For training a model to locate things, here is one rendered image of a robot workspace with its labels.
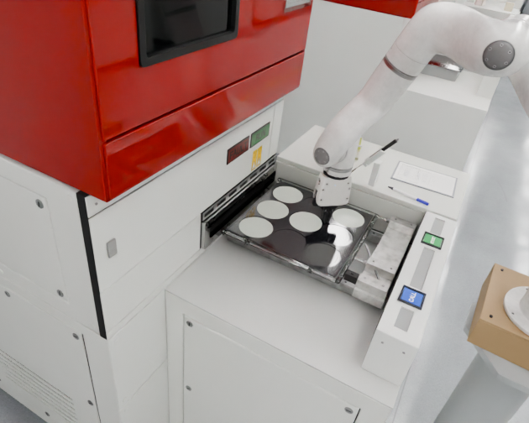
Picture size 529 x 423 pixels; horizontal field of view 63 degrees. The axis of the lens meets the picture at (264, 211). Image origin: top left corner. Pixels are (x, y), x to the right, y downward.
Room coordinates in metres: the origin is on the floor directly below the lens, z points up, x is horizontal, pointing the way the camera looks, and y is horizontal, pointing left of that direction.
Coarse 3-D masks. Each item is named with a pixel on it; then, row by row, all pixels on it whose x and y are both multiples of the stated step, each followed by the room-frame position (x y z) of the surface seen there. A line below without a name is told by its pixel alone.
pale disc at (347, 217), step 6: (336, 210) 1.17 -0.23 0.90; (342, 210) 1.17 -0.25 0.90; (348, 210) 1.18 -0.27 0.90; (336, 216) 1.13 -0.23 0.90; (342, 216) 1.14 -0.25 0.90; (348, 216) 1.14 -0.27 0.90; (354, 216) 1.15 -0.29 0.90; (360, 216) 1.15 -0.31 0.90; (342, 222) 1.10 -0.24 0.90; (348, 222) 1.11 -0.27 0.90; (354, 222) 1.11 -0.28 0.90; (360, 222) 1.12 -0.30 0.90
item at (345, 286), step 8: (232, 240) 1.03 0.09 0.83; (248, 248) 1.01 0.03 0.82; (256, 248) 1.00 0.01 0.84; (264, 256) 0.99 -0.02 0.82; (272, 256) 0.98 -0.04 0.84; (288, 264) 0.95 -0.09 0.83; (304, 272) 0.93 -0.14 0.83; (320, 280) 0.91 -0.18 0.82; (328, 280) 0.90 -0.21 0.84; (344, 280) 0.90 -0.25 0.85; (336, 288) 0.89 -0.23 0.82; (344, 288) 0.88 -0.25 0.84; (352, 288) 0.87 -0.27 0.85; (384, 304) 0.84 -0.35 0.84
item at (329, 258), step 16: (272, 192) 1.22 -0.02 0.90; (304, 192) 1.25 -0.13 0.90; (256, 208) 1.12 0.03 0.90; (288, 208) 1.14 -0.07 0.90; (304, 208) 1.15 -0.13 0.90; (320, 208) 1.17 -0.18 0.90; (336, 208) 1.18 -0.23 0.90; (352, 208) 1.19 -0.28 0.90; (272, 224) 1.05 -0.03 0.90; (288, 224) 1.06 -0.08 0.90; (336, 224) 1.09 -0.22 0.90; (368, 224) 1.11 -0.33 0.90; (256, 240) 0.96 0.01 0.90; (272, 240) 0.97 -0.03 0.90; (288, 240) 0.98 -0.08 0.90; (304, 240) 0.99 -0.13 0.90; (320, 240) 1.00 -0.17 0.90; (336, 240) 1.01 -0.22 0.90; (352, 240) 1.02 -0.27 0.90; (288, 256) 0.91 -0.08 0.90; (304, 256) 0.92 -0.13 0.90; (320, 256) 0.93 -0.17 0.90; (336, 256) 0.94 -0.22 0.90; (336, 272) 0.87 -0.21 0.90
